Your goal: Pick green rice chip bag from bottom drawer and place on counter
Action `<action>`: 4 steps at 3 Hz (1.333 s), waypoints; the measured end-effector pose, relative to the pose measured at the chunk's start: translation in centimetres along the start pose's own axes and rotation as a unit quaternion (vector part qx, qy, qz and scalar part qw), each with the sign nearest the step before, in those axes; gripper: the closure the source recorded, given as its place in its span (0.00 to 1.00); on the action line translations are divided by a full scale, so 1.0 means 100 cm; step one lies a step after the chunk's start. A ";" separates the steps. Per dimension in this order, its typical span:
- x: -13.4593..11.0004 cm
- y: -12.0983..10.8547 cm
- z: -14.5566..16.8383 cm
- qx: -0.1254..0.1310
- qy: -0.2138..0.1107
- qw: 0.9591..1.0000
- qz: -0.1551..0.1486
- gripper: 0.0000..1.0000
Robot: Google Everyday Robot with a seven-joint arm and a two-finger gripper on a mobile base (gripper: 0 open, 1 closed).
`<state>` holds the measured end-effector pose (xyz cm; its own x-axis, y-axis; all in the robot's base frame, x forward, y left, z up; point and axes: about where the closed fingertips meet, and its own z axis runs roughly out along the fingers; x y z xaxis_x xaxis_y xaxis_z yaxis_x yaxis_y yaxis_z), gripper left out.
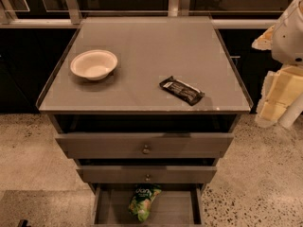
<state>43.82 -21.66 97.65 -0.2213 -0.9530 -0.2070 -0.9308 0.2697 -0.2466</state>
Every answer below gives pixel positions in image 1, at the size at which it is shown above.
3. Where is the grey drawer cabinet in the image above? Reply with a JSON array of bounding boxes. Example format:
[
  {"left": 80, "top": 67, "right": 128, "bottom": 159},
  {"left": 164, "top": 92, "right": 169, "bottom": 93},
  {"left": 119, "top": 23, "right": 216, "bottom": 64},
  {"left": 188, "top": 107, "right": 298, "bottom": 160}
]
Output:
[{"left": 35, "top": 15, "right": 254, "bottom": 227}]

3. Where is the drawer metal knob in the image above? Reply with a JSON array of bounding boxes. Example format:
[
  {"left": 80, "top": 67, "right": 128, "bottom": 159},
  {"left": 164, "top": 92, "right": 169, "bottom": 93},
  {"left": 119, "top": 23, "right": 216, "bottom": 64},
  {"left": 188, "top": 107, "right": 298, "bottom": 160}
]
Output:
[
  {"left": 145, "top": 174, "right": 151, "bottom": 183},
  {"left": 142, "top": 145, "right": 151, "bottom": 154}
]

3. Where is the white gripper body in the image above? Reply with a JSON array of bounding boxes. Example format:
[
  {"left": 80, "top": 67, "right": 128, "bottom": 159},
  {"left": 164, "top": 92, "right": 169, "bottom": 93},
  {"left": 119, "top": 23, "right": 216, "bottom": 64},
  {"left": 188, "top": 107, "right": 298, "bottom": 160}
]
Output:
[{"left": 272, "top": 0, "right": 303, "bottom": 65}]

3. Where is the grey bottom drawer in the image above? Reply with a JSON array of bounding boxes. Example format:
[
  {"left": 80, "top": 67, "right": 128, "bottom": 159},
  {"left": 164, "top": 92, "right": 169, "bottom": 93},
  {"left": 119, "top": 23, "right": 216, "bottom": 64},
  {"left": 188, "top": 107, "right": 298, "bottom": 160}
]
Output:
[{"left": 91, "top": 183, "right": 205, "bottom": 227}]

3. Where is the grey top drawer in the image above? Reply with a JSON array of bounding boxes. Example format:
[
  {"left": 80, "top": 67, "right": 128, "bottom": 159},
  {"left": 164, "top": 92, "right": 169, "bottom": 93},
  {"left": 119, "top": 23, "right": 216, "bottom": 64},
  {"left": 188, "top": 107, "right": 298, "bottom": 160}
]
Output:
[{"left": 56, "top": 114, "right": 237, "bottom": 159}]

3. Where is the top drawer metal knob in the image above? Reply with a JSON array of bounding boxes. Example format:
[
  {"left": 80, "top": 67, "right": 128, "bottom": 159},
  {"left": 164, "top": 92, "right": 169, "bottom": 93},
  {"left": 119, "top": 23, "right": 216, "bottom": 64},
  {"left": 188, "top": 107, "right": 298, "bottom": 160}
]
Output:
[{"left": 142, "top": 145, "right": 151, "bottom": 154}]

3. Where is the metal railing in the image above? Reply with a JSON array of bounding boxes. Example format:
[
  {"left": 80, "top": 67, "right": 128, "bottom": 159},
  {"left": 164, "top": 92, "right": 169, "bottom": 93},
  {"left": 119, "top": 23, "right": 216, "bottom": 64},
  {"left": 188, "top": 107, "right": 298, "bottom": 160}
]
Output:
[{"left": 1, "top": 0, "right": 276, "bottom": 29}]

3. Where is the white paper bowl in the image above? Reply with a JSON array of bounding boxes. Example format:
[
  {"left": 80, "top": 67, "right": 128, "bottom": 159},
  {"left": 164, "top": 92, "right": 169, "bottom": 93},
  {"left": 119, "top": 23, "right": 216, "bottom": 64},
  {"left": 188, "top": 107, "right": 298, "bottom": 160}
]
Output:
[{"left": 70, "top": 50, "right": 117, "bottom": 80}]

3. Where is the grey drawer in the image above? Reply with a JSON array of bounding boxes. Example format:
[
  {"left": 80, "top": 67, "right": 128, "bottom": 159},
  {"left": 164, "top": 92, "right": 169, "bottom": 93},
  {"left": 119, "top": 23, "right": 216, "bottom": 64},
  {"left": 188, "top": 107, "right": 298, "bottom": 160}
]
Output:
[
  {"left": 56, "top": 114, "right": 237, "bottom": 159},
  {"left": 77, "top": 158, "right": 217, "bottom": 183},
  {"left": 91, "top": 183, "right": 205, "bottom": 227}
]

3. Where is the dark object floor corner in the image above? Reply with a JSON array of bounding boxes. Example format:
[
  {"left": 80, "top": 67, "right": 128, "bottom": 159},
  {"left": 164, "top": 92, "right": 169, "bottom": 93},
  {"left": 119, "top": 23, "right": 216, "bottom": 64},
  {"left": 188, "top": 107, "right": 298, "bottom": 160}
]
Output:
[{"left": 17, "top": 219, "right": 27, "bottom": 227}]

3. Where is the white pillar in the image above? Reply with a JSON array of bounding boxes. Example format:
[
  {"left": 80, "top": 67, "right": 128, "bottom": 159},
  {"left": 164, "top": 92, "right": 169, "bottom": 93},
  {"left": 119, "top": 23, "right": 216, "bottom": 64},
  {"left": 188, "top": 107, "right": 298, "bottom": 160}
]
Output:
[{"left": 278, "top": 93, "right": 303, "bottom": 129}]

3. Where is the middle drawer metal knob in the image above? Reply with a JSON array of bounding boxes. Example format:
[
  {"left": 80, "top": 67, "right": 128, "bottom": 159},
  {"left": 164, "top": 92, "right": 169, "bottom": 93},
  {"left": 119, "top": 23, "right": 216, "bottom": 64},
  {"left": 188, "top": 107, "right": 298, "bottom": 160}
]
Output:
[{"left": 145, "top": 174, "right": 151, "bottom": 183}]

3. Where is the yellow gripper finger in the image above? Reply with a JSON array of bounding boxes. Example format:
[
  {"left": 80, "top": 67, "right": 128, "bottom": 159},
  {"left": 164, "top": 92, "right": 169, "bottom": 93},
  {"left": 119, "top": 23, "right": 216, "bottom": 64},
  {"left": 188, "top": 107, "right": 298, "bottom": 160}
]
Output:
[
  {"left": 255, "top": 65, "right": 303, "bottom": 128},
  {"left": 252, "top": 26, "right": 274, "bottom": 51}
]

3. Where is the black snack bar wrapper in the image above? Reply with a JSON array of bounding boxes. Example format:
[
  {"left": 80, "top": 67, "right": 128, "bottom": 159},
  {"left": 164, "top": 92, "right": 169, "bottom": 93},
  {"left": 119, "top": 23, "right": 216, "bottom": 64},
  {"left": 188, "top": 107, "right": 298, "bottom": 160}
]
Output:
[{"left": 159, "top": 77, "right": 205, "bottom": 106}]

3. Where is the grey middle drawer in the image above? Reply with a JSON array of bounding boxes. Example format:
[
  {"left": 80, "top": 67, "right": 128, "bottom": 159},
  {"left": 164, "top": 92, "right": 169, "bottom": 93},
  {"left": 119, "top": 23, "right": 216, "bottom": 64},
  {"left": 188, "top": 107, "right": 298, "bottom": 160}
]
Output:
[{"left": 77, "top": 158, "right": 217, "bottom": 183}]

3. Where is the green rice chip bag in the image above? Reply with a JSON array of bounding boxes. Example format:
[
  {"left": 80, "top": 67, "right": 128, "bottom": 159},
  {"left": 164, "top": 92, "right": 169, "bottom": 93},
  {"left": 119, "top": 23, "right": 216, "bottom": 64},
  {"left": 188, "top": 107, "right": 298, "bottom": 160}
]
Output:
[{"left": 128, "top": 184, "right": 162, "bottom": 222}]

